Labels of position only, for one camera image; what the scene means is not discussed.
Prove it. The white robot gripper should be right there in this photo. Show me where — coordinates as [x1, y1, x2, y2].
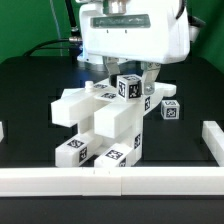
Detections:
[79, 0, 200, 95]

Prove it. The white tagged cube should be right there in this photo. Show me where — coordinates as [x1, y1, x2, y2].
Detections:
[117, 74, 141, 101]
[161, 100, 180, 120]

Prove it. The white chair back frame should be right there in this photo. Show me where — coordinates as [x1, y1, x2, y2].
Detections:
[51, 79, 176, 138]

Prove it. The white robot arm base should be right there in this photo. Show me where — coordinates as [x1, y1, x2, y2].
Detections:
[77, 33, 138, 72]

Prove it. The black cable with connector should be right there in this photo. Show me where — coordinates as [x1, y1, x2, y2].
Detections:
[22, 0, 83, 58]

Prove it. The white right rail barrier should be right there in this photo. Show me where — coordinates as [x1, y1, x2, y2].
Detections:
[202, 121, 224, 167]

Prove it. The white rail barrier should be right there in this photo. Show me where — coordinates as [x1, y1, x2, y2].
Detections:
[202, 121, 224, 167]
[0, 121, 4, 142]
[0, 167, 224, 197]

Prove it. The white front rail barrier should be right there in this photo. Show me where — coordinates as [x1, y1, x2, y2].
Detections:
[0, 167, 224, 197]

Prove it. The white left rail barrier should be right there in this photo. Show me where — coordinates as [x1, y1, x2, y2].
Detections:
[0, 121, 4, 142]

